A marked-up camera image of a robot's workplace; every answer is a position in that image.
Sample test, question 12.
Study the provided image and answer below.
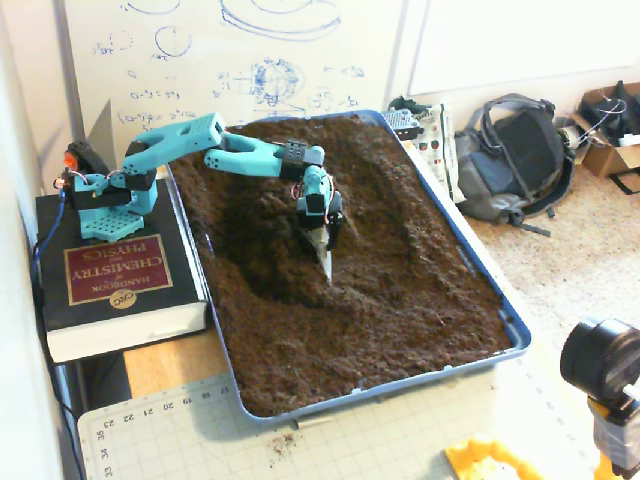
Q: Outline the black camera lens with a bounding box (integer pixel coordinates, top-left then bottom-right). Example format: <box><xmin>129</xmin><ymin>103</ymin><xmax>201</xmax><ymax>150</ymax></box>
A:
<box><xmin>559</xmin><ymin>316</ymin><xmax>640</xmax><ymax>407</ymax></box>

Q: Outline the yellow camera clamp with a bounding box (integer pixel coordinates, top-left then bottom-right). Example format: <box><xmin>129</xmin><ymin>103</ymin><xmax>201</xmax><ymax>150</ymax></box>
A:
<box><xmin>587</xmin><ymin>394</ymin><xmax>640</xmax><ymax>480</ymax></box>

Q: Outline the blue cable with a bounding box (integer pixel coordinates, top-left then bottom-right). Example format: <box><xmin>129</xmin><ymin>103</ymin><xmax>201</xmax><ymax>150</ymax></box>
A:
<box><xmin>30</xmin><ymin>192</ymin><xmax>69</xmax><ymax>292</ymax></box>

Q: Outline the brown soil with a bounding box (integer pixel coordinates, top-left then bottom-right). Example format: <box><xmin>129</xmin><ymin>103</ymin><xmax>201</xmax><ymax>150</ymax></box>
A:
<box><xmin>169</xmin><ymin>114</ymin><xmax>514</xmax><ymax>418</ymax></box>

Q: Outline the yellow plastic part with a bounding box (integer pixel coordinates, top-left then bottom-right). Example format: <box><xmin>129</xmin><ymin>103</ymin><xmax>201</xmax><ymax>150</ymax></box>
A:
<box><xmin>444</xmin><ymin>435</ymin><xmax>544</xmax><ymax>480</ymax></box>

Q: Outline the cardboard box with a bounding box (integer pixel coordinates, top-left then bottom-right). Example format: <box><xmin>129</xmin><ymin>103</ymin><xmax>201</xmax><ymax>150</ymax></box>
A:
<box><xmin>569</xmin><ymin>82</ymin><xmax>640</xmax><ymax>194</ymax></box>

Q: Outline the blank white board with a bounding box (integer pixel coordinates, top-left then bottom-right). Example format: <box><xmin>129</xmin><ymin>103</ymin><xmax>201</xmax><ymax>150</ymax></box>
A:
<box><xmin>407</xmin><ymin>0</ymin><xmax>640</xmax><ymax>98</ymax></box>

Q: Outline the black chemistry handbook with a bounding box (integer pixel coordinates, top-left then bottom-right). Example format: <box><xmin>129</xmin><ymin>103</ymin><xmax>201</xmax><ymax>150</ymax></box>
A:
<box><xmin>34</xmin><ymin>179</ymin><xmax>209</xmax><ymax>364</ymax></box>

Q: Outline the black grilled device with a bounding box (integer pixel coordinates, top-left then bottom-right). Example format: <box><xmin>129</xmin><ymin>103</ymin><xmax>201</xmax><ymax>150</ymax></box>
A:
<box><xmin>382</xmin><ymin>108</ymin><xmax>424</xmax><ymax>142</ymax></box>

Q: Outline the blue plastic tray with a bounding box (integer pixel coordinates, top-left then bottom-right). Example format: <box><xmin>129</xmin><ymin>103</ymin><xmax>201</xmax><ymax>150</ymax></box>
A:
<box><xmin>160</xmin><ymin>108</ymin><xmax>532</xmax><ymax>427</ymax></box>

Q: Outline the grey backpack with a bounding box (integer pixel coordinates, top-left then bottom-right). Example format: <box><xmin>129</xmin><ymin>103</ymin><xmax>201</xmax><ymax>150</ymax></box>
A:
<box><xmin>453</xmin><ymin>93</ymin><xmax>577</xmax><ymax>238</ymax></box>

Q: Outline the silver taped scoop blade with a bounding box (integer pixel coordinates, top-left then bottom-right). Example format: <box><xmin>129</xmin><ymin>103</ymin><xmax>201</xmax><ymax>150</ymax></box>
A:
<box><xmin>303</xmin><ymin>225</ymin><xmax>335</xmax><ymax>284</ymax></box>

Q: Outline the black cable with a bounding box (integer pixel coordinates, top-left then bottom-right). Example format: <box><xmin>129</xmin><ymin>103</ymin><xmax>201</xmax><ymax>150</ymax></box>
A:
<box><xmin>32</xmin><ymin>279</ymin><xmax>87</xmax><ymax>480</ymax></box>

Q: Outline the white printed soil bag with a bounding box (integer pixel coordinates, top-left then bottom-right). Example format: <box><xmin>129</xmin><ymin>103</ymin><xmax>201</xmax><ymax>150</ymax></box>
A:
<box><xmin>399</xmin><ymin>102</ymin><xmax>467</xmax><ymax>204</ymax></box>

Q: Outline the whiteboard with blue drawings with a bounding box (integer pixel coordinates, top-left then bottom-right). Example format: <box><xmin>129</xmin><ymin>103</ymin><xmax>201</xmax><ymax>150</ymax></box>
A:
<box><xmin>62</xmin><ymin>0</ymin><xmax>407</xmax><ymax>140</ymax></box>

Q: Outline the grey-green cutting mat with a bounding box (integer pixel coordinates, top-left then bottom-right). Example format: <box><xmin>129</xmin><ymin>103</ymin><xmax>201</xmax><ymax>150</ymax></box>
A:
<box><xmin>77</xmin><ymin>349</ymin><xmax>601</xmax><ymax>480</ymax></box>

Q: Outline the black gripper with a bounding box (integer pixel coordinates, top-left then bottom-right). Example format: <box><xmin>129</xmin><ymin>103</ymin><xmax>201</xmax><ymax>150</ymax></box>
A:
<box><xmin>298</xmin><ymin>191</ymin><xmax>347</xmax><ymax>252</ymax></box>

